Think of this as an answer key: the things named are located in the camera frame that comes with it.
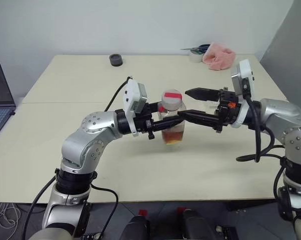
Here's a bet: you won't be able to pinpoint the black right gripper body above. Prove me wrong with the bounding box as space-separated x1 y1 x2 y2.
212 86 241 133

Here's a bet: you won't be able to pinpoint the clear bottle with brown drink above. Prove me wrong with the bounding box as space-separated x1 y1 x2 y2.
158 99 186 148

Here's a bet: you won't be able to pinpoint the pink cloth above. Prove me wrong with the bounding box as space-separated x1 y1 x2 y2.
202 41 236 71

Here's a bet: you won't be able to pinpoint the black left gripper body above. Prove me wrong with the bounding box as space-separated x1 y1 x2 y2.
134 101 156 141

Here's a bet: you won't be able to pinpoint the white cap with red tape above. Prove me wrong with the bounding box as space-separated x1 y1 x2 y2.
161 88 183 111

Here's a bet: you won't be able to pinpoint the dark rounded shape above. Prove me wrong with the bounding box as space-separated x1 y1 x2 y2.
181 208 214 240
120 214 151 240

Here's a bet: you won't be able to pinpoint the white tape roll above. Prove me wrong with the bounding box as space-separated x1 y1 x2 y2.
189 48 206 63

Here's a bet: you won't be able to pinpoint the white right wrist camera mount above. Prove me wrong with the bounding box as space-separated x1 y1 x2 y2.
229 59 256 129

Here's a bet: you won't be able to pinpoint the scissors with dark handles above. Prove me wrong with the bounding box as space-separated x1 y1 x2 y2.
179 44 211 55

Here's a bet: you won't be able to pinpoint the white floor cables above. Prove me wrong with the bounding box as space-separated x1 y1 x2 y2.
0 202 23 235

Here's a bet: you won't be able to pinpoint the black base with white wheel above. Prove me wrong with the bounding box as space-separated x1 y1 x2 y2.
214 224 239 240

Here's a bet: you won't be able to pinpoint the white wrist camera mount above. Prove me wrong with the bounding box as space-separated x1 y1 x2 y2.
122 78 149 137
229 59 256 129

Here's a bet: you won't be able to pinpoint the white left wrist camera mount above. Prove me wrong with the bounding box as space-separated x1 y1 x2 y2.
122 78 149 137

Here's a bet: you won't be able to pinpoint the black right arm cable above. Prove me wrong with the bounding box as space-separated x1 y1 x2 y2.
236 78 289 201

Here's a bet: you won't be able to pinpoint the dark grey laptop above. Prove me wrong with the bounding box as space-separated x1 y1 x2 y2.
0 63 17 145

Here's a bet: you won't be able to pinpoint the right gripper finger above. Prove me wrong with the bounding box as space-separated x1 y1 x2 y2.
184 87 220 102
177 109 220 126

